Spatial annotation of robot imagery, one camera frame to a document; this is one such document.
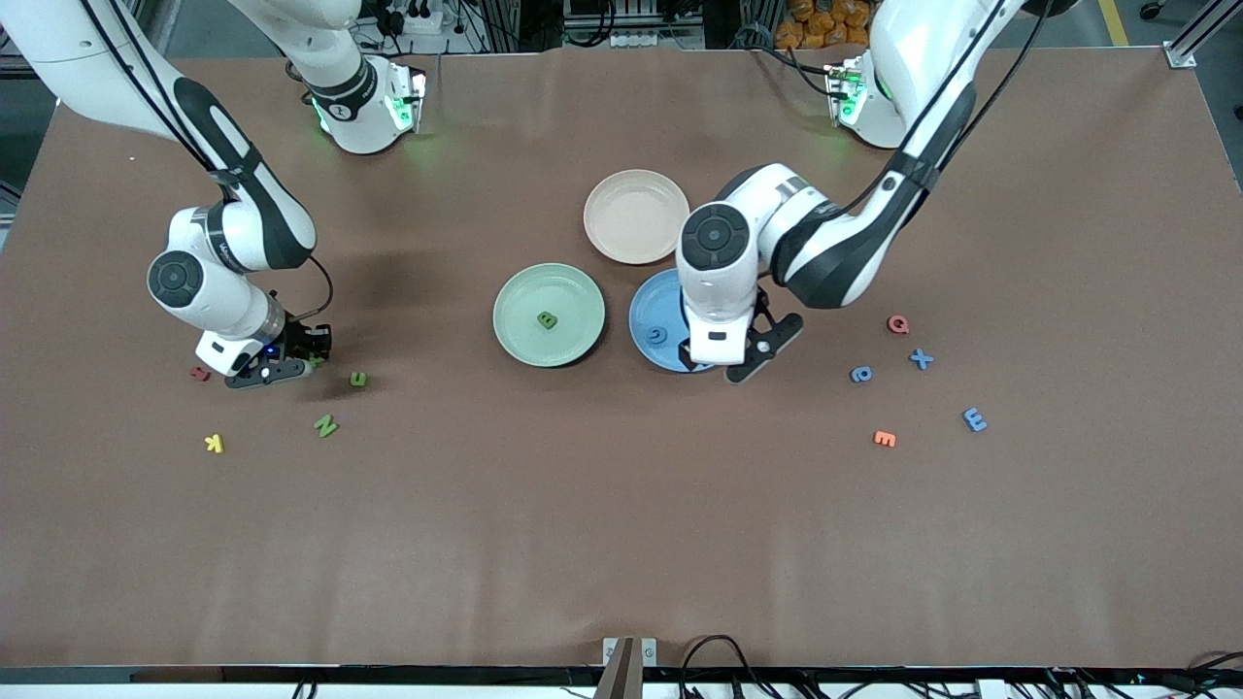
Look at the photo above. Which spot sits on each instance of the beige plate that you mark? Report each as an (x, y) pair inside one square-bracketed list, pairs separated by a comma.
[(631, 216)]

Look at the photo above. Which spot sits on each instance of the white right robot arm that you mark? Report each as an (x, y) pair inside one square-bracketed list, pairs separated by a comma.
[(209, 301)]

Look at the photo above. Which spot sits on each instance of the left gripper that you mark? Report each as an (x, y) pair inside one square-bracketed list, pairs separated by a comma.
[(685, 357)]

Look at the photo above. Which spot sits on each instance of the blue plate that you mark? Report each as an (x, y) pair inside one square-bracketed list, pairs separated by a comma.
[(653, 357)]

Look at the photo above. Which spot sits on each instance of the brown table cover mat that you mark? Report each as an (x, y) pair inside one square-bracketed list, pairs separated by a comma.
[(621, 534)]

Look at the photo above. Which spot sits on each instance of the white power strip with plugs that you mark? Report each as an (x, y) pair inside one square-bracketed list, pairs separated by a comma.
[(419, 17)]

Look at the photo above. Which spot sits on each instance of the bag of orange fruits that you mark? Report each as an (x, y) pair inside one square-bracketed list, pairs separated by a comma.
[(816, 29)]

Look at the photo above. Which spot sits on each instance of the blue foam letter x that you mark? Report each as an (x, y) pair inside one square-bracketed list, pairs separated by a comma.
[(921, 359)]

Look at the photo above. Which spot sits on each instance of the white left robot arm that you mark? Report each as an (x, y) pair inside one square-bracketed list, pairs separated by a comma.
[(723, 282)]

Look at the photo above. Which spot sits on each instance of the pink foam letter Q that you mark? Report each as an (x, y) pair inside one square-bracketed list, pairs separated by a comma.
[(890, 324)]

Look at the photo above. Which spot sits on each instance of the blue foam letter m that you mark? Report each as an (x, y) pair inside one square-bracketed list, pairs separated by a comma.
[(971, 419)]

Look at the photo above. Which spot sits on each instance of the green foam letter N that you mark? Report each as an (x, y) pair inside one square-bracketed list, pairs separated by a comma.
[(326, 425)]

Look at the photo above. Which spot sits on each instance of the metal table edge bracket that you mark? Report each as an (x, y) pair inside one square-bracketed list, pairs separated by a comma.
[(629, 649)]

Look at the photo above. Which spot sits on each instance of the aluminium frame profile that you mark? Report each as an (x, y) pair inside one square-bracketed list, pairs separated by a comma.
[(1202, 31)]

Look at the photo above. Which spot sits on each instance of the blue foam letter a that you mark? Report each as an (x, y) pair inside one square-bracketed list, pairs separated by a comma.
[(866, 375)]

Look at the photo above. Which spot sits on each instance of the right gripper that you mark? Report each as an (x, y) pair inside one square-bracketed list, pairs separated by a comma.
[(309, 341)]

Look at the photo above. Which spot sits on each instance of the black table edge strip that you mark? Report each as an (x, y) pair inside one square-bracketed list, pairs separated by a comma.
[(388, 675)]

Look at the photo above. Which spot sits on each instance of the green plate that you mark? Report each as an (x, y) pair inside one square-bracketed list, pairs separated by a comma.
[(549, 291)]

